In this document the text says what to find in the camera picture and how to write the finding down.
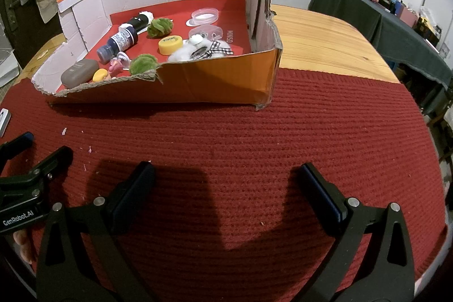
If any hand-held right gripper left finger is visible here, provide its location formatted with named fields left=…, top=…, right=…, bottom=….
left=35, top=161, right=157, bottom=302

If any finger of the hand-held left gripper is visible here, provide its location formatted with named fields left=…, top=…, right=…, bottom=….
left=0, top=145, right=74, bottom=189
left=0, top=132, right=35, bottom=161

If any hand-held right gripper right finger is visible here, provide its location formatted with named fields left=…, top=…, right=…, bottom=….
left=296, top=163, right=415, bottom=302

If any grey eyeshadow case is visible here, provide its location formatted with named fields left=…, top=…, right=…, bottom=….
left=61, top=59, right=100, bottom=89

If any pink figurine toy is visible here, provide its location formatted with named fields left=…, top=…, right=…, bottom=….
left=108, top=54, right=131, bottom=78

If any green yarn pompom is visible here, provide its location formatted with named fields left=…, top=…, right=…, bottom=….
left=147, top=17, right=174, bottom=39
left=128, top=53, right=158, bottom=78

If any orange cardboard box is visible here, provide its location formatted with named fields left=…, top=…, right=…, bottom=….
left=31, top=0, right=284, bottom=112

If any dark blue bottle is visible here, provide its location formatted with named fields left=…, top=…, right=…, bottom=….
left=97, top=27, right=138, bottom=64

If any white plush keychain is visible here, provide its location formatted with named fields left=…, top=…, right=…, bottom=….
left=167, top=35, right=234, bottom=63

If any yellow round jar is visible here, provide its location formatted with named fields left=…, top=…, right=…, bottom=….
left=158, top=35, right=184, bottom=55

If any black and white cloth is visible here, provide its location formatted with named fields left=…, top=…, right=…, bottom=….
left=120, top=11, right=154, bottom=35

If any small clear square box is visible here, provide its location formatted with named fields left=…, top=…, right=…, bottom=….
left=189, top=26, right=224, bottom=41

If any clear round container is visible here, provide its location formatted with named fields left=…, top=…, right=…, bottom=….
left=191, top=7, right=219, bottom=26

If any person's left hand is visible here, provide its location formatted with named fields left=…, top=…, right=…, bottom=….
left=12, top=229, right=38, bottom=265

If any white charging pad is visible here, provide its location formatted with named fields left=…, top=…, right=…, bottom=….
left=0, top=108, right=12, bottom=138

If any red knitted mat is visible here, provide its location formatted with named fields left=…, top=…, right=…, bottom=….
left=0, top=67, right=448, bottom=302

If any beige hanging organizer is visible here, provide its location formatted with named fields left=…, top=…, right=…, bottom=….
left=35, top=0, right=68, bottom=23

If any dark green covered table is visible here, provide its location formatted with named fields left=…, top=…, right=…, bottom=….
left=308, top=0, right=453, bottom=112

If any metal door handle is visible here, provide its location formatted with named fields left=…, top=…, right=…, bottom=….
left=4, top=0, right=20, bottom=31

